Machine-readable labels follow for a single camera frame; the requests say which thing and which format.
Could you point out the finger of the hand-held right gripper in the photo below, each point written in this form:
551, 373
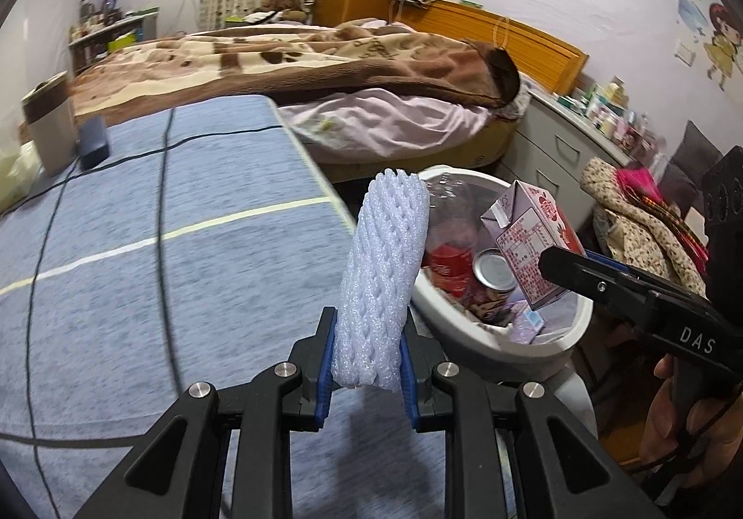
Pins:
609, 262
580, 278

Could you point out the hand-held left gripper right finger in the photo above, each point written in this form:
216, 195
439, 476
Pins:
410, 391

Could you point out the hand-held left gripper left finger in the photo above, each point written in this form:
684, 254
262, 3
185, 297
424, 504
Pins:
324, 380

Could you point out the purple milk carton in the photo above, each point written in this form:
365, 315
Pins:
522, 240

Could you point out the white mesh waste bin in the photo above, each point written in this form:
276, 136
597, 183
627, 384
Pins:
464, 330

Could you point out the red soda can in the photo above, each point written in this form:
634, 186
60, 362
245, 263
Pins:
493, 270

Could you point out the brown printed snack wrapper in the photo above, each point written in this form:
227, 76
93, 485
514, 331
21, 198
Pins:
487, 310

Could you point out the clear plastic bottle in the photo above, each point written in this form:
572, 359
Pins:
450, 269

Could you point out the person's right hand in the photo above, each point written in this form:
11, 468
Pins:
659, 414

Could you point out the floral cloth pile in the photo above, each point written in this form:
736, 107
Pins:
638, 229

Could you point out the pink striped cloth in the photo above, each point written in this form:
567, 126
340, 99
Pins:
635, 182

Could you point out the grey drawer cabinet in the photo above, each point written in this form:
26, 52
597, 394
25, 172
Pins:
557, 147

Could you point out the dark grey cushion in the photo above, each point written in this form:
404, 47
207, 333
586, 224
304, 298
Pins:
691, 159

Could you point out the cluster of cosmetic jars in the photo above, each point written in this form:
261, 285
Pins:
609, 118

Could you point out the floral pillow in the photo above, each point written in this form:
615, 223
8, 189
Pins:
516, 98

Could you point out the wooden headboard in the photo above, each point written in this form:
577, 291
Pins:
522, 40

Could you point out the pink bed quilt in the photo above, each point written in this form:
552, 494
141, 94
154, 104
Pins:
394, 118

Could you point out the brown printed blanket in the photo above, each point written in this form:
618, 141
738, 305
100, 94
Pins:
290, 66

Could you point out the dark blue case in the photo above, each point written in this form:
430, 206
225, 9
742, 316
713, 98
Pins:
93, 145

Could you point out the pale yellow tissue pack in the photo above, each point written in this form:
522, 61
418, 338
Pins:
14, 176

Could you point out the cluttered side desk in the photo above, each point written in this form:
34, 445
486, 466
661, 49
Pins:
127, 31

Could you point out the row of dark bottles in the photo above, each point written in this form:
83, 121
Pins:
96, 20

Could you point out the cartoon girl wall sticker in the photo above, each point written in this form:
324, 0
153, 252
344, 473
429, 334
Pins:
725, 43

